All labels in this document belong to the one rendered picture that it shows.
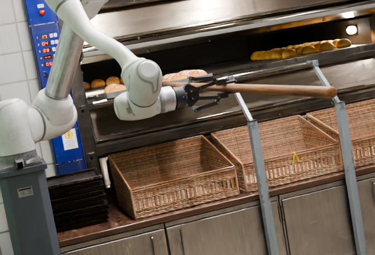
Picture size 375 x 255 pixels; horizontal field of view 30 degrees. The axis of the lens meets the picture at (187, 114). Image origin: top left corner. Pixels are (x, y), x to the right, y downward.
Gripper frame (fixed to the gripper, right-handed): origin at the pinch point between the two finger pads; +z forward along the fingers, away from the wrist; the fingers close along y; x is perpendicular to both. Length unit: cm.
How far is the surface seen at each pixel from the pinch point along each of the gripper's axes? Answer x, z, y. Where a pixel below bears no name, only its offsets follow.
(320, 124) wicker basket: -119, 92, 39
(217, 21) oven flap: -134, 46, -27
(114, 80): -232, 0, -1
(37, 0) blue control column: -136, -49, -52
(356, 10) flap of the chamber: -124, 127, -20
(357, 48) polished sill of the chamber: -138, 133, 2
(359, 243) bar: -78, 84, 98
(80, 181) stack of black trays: -98, -48, 39
